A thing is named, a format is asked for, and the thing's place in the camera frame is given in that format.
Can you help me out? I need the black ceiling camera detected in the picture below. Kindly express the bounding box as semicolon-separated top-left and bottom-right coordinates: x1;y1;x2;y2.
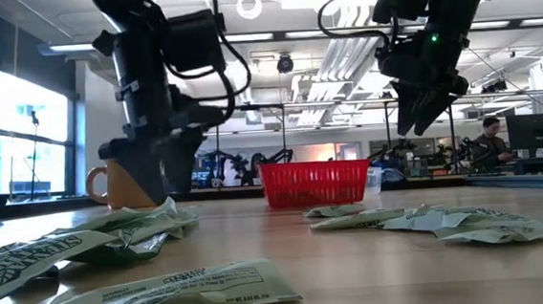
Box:
275;53;295;75

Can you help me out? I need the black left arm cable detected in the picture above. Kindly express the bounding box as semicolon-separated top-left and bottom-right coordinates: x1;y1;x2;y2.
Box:
143;0;256;129

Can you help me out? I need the black computer monitor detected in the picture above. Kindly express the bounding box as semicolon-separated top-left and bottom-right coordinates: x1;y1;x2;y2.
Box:
505;113;543;161

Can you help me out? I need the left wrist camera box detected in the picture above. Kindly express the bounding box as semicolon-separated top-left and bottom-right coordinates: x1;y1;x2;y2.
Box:
160;7;228;78

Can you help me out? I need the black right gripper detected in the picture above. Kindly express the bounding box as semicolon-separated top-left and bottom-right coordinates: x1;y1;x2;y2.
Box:
375;42;473;141

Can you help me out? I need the large glass window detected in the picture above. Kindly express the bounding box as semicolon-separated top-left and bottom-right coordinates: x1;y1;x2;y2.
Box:
0;65;76;199

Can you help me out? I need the black tripod stand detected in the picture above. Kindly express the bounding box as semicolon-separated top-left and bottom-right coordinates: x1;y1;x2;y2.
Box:
23;109;47;203

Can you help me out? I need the red plastic mesh basket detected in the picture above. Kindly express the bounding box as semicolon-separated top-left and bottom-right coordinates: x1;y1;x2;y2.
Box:
257;157;374;210

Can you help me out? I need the green white stevia packet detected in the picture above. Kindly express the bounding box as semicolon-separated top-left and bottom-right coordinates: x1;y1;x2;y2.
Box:
64;230;173;269
0;227;122;304
45;206;140;242
33;254;305;304
302;202;368;220
104;193;202;246
432;217;543;250
379;202;534;235
399;201;445;222
309;206;408;232

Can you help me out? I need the background black frame rig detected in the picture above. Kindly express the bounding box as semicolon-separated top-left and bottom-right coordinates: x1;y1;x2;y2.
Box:
210;89;458;176

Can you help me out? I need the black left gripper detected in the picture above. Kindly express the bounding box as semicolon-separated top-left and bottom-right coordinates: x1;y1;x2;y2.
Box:
93;80;232;212

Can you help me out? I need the white ceiling ring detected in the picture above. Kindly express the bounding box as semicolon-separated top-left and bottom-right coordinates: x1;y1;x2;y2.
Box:
235;0;265;22

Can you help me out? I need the clear plastic container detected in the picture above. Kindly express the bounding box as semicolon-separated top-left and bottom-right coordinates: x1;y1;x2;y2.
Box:
363;164;386;197

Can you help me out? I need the person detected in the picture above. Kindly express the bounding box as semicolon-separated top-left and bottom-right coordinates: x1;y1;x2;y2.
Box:
467;114;518;173

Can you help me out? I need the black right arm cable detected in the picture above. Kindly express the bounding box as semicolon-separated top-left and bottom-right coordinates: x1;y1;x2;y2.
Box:
315;0;392;42

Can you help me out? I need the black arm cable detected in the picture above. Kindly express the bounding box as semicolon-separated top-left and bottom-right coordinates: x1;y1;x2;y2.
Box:
315;0;392;42
143;0;256;129

